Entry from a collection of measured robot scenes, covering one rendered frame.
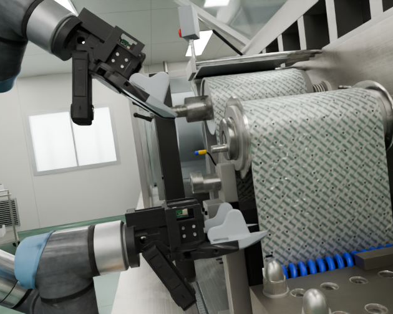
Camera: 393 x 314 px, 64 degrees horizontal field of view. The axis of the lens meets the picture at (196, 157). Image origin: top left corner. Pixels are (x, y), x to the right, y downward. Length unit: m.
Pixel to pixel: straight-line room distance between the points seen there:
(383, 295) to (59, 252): 0.43
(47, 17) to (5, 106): 6.08
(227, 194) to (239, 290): 0.18
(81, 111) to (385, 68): 0.58
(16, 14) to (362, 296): 0.61
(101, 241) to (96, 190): 5.71
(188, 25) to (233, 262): 0.80
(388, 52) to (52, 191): 6.02
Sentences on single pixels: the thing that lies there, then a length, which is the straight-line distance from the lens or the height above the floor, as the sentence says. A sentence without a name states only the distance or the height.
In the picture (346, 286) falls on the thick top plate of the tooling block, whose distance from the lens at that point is 0.51.
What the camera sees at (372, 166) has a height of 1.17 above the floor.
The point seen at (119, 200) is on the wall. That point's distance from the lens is 6.16.
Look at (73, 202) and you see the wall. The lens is 6.30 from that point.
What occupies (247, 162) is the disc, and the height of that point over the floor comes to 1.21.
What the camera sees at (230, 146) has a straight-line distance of 0.53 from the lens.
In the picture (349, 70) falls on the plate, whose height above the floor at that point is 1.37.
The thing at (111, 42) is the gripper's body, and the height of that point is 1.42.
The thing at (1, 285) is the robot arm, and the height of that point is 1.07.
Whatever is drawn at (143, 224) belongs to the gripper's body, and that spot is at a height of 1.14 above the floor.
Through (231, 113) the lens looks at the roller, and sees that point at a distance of 0.55.
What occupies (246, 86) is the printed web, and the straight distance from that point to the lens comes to 0.77.
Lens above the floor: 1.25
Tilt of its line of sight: 3 degrees down
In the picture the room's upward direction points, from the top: 8 degrees counter-clockwise
